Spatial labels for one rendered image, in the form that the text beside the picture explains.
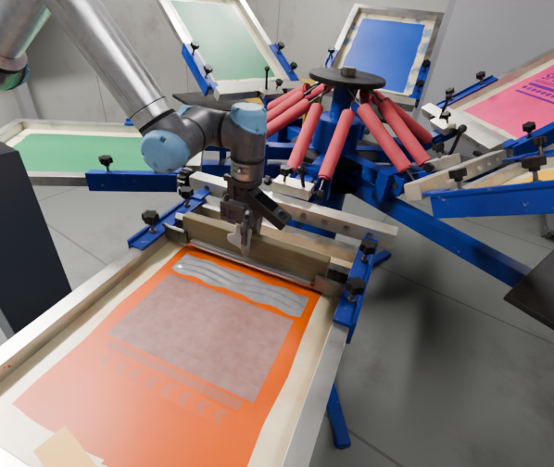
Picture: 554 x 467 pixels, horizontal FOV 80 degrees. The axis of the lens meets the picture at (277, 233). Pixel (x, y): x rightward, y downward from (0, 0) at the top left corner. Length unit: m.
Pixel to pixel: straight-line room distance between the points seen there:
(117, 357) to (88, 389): 0.07
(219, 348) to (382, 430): 1.21
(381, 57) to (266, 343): 2.03
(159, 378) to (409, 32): 2.43
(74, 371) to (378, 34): 2.43
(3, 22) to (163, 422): 0.84
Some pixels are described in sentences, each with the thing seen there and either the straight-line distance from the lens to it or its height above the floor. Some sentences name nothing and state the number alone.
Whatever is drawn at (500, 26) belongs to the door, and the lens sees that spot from 4.33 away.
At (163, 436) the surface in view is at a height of 0.96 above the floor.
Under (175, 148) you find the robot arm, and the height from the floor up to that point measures 1.33.
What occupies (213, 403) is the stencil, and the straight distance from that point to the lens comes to 0.68.
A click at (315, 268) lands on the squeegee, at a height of 1.03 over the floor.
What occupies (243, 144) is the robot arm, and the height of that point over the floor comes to 1.31.
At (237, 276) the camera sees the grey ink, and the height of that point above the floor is 0.96.
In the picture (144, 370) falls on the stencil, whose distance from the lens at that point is 0.73.
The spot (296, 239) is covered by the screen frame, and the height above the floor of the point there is 0.98.
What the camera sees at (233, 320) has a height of 0.96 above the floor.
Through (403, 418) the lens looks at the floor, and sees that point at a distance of 1.88.
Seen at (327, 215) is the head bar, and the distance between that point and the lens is 1.00.
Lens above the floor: 1.56
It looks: 35 degrees down
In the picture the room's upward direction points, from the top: 6 degrees clockwise
